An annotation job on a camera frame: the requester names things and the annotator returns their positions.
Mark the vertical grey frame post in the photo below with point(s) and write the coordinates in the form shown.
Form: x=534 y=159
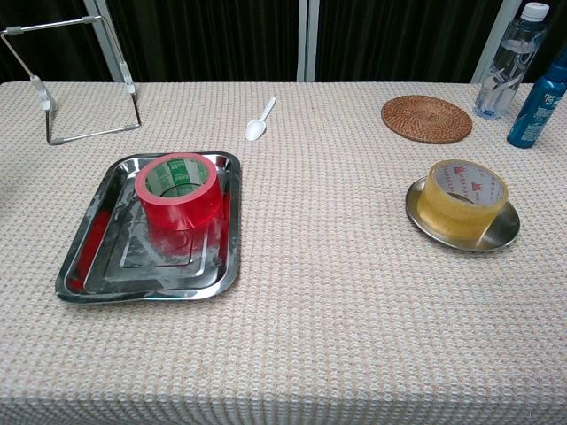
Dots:
x=308 y=40

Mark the yellow transparent tape roll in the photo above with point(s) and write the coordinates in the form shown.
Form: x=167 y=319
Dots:
x=452 y=217

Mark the rectangular stainless steel tray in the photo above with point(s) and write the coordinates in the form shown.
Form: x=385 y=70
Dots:
x=146 y=276

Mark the white plastic spoon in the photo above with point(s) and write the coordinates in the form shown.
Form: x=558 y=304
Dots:
x=255 y=129

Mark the round stainless steel dish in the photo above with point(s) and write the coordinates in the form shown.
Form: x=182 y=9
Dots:
x=502 y=234

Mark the clear plastic water bottle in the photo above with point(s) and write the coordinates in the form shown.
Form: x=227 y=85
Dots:
x=500 y=84

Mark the blue plastic bottle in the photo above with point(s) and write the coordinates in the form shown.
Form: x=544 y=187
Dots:
x=531 y=119

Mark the round woven rattan coaster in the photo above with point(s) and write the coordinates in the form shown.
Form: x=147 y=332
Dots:
x=425 y=119

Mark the black curtain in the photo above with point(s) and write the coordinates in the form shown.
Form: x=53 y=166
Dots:
x=199 y=40

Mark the slanted grey frame post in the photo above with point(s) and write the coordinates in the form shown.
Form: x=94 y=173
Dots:
x=105 y=44
x=495 y=40

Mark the beige woven tablecloth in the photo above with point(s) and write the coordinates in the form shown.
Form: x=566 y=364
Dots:
x=310 y=332

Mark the red tape roll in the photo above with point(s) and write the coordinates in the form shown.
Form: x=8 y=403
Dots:
x=177 y=212

